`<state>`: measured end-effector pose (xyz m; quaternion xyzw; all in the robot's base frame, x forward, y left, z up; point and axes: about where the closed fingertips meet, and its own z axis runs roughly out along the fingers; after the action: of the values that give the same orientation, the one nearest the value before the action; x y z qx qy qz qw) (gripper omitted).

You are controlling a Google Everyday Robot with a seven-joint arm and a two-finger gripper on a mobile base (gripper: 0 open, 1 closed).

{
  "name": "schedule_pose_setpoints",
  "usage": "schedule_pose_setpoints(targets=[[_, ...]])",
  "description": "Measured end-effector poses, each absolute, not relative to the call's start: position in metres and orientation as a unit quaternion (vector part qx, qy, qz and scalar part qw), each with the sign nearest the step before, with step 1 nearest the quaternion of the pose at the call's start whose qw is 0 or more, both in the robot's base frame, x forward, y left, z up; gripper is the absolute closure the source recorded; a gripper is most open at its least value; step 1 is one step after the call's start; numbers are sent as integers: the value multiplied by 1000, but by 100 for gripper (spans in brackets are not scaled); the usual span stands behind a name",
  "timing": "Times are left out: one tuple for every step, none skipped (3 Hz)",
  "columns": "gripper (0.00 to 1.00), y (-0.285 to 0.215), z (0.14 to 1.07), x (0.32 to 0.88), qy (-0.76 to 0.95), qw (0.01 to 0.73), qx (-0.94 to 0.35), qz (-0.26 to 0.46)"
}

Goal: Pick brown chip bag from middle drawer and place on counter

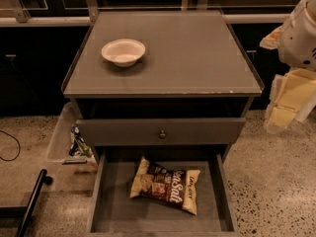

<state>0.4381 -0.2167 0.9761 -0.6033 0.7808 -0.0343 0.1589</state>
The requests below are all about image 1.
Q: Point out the metal railing frame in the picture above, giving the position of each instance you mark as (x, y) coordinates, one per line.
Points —
(84, 12)

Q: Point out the grey drawer cabinet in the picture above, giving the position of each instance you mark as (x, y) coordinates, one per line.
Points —
(193, 68)

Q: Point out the white paper bowl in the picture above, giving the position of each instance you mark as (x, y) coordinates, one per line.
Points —
(123, 52)

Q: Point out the crumpled snack wrapper in bin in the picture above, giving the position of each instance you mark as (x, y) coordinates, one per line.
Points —
(78, 145)

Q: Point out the grey top drawer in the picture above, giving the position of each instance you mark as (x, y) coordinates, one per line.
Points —
(145, 131)

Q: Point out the brown sea salt chip bag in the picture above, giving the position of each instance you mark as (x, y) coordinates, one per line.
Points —
(175, 187)

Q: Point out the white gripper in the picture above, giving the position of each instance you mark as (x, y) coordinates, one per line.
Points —
(298, 41)

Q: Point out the open grey middle drawer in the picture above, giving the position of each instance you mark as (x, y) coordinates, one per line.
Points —
(115, 214)

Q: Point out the clear plastic bin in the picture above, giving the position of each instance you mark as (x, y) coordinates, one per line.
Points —
(62, 138)

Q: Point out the round metal drawer knob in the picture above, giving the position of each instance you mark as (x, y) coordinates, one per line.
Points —
(162, 134)

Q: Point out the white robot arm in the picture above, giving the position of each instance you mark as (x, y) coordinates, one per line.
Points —
(292, 95)

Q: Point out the black metal bar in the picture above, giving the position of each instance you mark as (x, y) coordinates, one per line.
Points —
(23, 213)

